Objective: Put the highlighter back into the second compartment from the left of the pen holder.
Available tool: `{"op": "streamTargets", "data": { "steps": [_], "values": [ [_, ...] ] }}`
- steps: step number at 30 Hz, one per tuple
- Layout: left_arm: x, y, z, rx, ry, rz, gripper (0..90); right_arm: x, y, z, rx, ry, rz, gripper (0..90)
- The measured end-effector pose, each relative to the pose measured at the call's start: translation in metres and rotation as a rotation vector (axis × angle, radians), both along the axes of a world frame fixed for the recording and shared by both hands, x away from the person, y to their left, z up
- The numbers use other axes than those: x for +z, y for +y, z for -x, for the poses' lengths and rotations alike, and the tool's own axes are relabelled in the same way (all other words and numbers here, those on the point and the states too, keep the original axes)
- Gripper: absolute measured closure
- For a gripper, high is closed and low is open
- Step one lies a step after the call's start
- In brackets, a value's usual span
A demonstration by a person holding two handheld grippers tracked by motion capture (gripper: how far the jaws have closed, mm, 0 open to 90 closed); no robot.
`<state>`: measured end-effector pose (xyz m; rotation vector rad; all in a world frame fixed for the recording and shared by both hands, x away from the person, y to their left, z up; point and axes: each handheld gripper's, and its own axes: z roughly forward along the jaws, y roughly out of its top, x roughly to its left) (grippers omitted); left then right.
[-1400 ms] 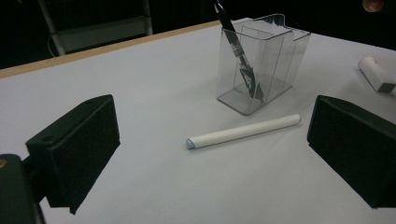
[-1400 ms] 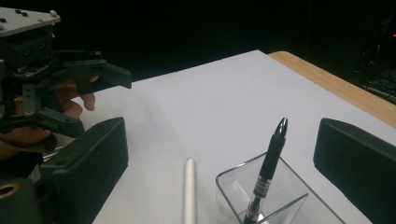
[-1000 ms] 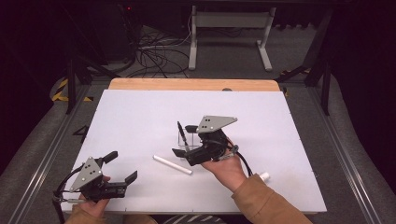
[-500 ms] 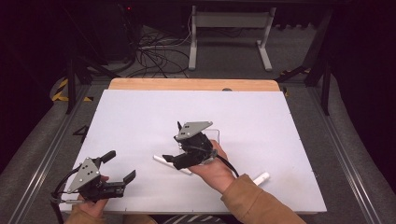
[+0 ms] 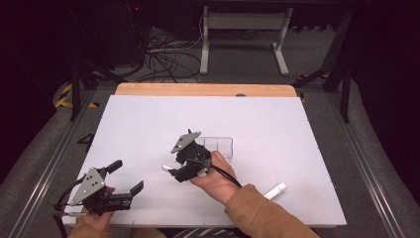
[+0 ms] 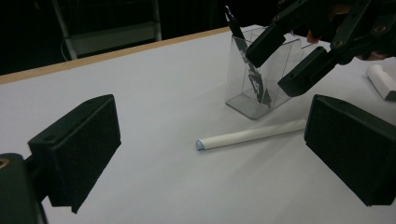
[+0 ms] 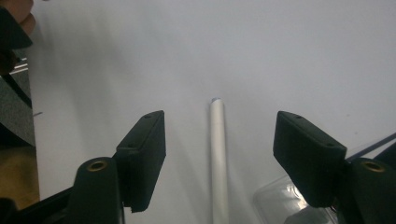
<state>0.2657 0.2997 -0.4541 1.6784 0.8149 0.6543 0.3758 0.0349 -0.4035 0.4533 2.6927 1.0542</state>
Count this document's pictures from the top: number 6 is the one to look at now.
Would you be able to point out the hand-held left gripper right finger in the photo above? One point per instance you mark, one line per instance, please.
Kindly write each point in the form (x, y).
(355, 149)

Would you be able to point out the white eraser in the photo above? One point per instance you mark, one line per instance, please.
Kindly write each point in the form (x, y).
(381, 81)

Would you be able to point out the clear plastic pen holder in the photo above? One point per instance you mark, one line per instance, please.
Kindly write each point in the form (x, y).
(246, 93)

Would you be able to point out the grey metal stand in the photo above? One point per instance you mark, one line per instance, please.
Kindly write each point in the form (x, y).
(112, 39)

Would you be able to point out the white table sheet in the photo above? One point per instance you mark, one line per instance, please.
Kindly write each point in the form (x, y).
(171, 102)

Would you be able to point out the black pen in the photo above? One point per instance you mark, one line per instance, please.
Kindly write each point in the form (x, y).
(234, 26)

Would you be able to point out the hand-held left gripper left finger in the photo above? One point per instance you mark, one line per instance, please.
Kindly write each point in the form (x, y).
(77, 146)

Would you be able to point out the white pen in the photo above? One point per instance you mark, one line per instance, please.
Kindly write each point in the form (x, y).
(249, 135)

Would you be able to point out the wooden table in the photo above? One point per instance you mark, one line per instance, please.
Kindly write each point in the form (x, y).
(93, 59)

